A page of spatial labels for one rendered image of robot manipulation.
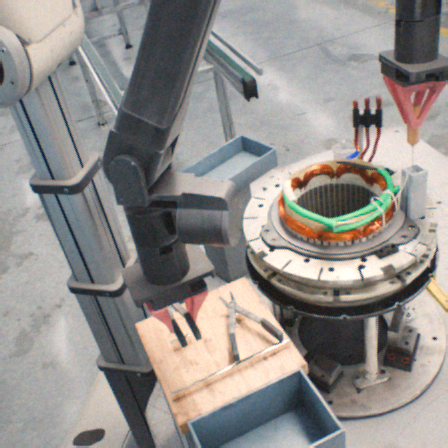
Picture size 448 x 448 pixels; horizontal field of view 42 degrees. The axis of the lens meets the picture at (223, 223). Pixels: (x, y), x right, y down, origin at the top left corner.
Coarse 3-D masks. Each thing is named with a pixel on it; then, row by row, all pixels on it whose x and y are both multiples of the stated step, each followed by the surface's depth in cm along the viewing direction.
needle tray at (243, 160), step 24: (240, 144) 130; (264, 144) 124; (192, 168) 122; (216, 168) 127; (240, 168) 125; (264, 168) 122; (240, 192) 122; (240, 240) 128; (216, 264) 133; (240, 264) 132
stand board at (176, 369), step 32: (224, 288) 92; (224, 320) 87; (160, 352) 84; (192, 352) 83; (224, 352) 82; (256, 352) 81; (288, 352) 80; (160, 384) 81; (224, 384) 78; (256, 384) 77; (192, 416) 75
